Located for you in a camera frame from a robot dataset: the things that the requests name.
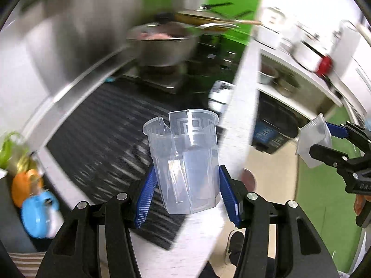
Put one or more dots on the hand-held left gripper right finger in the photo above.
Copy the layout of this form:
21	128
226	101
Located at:
229	197

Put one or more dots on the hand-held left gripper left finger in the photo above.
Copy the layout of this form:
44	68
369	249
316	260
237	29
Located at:
146	197

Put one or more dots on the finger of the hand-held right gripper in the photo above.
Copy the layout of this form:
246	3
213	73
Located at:
336	130
327	154

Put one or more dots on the patterned clear plastic cup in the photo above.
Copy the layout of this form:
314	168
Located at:
200	165

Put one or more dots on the cracked clear plastic cup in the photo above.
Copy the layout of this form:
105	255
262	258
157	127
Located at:
159	150

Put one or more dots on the black blue-label trash bin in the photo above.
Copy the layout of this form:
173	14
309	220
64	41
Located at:
272	121

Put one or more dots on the person's right hand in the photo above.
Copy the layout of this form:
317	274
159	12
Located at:
361	204

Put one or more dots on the green kitchen cabinet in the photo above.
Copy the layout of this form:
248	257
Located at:
321	199

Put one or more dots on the black shoe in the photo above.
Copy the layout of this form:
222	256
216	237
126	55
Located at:
235	246

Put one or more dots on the white open shelf unit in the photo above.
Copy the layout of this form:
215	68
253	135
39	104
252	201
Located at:
310	85

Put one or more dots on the red container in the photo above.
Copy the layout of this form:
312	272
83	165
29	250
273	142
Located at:
323	65

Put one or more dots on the small steel pot with lid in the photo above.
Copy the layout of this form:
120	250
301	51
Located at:
287	85

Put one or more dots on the black striped mat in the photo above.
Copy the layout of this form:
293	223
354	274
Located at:
107	139

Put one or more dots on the printed carton box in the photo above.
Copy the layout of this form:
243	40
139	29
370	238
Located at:
220	95

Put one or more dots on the blue plastic jug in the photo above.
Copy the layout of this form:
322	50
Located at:
36	217

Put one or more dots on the white container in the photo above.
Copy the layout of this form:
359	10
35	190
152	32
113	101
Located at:
269	31

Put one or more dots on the steel gas stove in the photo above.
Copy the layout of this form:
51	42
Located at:
162	76

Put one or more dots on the orange plastic container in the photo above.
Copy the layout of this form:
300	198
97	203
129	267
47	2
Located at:
24	188

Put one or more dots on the striped cloth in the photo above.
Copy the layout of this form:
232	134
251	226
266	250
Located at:
26	265

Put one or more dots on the green plastic cup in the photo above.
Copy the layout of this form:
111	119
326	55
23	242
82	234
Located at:
8	150

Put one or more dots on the large steel pot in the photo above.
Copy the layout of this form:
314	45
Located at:
162	47

